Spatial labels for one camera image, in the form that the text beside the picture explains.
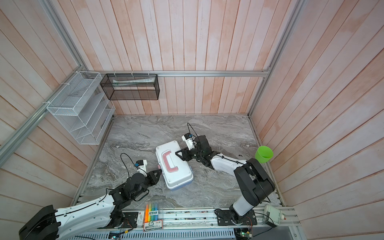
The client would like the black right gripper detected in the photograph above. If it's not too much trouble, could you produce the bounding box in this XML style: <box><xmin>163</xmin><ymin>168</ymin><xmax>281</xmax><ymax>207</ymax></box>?
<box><xmin>176</xmin><ymin>146</ymin><xmax>204</xmax><ymax>162</ymax></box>

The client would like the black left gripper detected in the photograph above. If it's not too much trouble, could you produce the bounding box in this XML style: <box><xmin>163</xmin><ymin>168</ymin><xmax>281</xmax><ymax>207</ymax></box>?
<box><xmin>131</xmin><ymin>169</ymin><xmax>163</xmax><ymax>200</ymax></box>

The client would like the white toolbox lid pink handle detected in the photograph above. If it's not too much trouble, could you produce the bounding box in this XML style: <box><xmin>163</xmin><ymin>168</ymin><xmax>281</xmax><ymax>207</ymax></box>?
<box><xmin>156</xmin><ymin>141</ymin><xmax>194</xmax><ymax>190</ymax></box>

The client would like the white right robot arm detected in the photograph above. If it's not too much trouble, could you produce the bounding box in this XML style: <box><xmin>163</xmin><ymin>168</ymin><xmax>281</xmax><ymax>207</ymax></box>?
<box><xmin>176</xmin><ymin>133</ymin><xmax>276</xmax><ymax>226</ymax></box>

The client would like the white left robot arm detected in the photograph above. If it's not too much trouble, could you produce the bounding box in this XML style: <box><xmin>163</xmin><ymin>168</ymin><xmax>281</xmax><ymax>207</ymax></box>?
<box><xmin>19</xmin><ymin>169</ymin><xmax>162</xmax><ymax>240</ymax></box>

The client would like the highlighter marker pack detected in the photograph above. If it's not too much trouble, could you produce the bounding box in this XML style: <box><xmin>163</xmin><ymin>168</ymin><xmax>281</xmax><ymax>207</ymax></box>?
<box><xmin>143</xmin><ymin>201</ymin><xmax>163</xmax><ymax>232</ymax></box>

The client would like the green plastic goblet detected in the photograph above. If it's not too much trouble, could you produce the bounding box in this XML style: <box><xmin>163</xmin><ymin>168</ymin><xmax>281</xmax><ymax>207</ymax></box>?
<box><xmin>255</xmin><ymin>146</ymin><xmax>274</xmax><ymax>164</ymax></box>

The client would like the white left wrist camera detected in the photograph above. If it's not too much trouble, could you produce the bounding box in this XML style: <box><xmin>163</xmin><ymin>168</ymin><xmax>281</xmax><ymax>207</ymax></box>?
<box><xmin>135</xmin><ymin>160</ymin><xmax>148</xmax><ymax>177</ymax></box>

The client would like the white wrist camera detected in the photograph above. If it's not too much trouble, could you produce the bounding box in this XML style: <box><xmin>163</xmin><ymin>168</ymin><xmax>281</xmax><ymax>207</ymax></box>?
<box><xmin>135</xmin><ymin>160</ymin><xmax>148</xmax><ymax>177</ymax></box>
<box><xmin>182</xmin><ymin>133</ymin><xmax>196</xmax><ymax>150</ymax></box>

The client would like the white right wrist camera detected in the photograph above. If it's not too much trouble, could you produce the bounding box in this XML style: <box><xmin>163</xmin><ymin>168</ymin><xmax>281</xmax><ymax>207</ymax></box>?
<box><xmin>182</xmin><ymin>133</ymin><xmax>196</xmax><ymax>150</ymax></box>

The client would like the horizontal aluminium wall rail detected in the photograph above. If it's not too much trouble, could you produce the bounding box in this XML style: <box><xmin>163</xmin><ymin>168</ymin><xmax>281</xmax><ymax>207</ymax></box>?
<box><xmin>98</xmin><ymin>70</ymin><xmax>269</xmax><ymax>78</ymax></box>

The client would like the black wire mesh basket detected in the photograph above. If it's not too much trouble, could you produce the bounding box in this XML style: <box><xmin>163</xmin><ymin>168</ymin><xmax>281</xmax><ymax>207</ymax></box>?
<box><xmin>101</xmin><ymin>73</ymin><xmax>160</xmax><ymax>101</ymax></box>

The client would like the white wire mesh shelf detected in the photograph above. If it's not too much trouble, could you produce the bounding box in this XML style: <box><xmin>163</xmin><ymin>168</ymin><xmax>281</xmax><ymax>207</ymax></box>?
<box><xmin>47</xmin><ymin>72</ymin><xmax>115</xmax><ymax>145</ymax></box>

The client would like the white box on rail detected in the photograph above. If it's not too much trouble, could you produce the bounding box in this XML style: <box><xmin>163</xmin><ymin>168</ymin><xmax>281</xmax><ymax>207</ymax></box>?
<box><xmin>263</xmin><ymin>205</ymin><xmax>286</xmax><ymax>228</ymax></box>

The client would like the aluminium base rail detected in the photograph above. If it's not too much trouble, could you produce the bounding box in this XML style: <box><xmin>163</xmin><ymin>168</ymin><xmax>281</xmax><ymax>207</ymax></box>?
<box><xmin>69</xmin><ymin>208</ymin><xmax>306</xmax><ymax>240</ymax></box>

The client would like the left aluminium frame rail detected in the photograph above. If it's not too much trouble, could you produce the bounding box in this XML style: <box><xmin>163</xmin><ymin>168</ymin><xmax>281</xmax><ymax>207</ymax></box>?
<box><xmin>1</xmin><ymin>66</ymin><xmax>87</xmax><ymax>167</ymax></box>

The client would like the right aluminium frame post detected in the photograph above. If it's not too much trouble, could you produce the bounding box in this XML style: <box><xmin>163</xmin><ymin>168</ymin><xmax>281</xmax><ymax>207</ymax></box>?
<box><xmin>247</xmin><ymin>1</ymin><xmax>308</xmax><ymax>119</ymax></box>

